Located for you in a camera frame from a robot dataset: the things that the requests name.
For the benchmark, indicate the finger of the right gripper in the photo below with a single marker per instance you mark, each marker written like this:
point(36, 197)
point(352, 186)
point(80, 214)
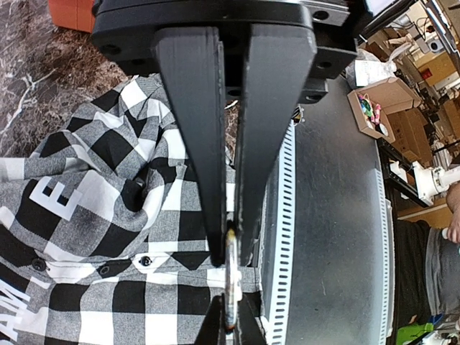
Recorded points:
point(191, 61)
point(276, 65)

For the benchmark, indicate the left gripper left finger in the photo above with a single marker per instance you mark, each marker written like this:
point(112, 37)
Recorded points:
point(213, 327)

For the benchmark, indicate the person in grey shirt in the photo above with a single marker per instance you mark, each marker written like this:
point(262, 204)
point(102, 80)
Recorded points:
point(427, 262)

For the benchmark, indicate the cardboard box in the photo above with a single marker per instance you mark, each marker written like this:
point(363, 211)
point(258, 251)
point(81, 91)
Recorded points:
point(372, 104)

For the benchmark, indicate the white round brooch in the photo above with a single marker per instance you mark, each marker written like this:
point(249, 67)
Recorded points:
point(233, 291)

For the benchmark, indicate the orange plastic basket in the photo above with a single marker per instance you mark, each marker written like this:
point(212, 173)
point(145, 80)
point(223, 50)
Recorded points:
point(72, 14)

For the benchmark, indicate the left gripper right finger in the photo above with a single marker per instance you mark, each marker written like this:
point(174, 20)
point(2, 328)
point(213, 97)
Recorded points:
point(247, 330)

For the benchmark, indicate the white slotted cable duct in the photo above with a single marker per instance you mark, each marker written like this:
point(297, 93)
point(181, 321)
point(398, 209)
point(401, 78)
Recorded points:
point(277, 242)

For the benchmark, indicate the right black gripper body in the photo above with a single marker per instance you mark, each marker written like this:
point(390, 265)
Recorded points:
point(123, 32)

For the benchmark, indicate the black white plaid shirt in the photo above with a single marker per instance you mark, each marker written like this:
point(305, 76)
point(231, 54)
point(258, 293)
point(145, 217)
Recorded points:
point(102, 238)

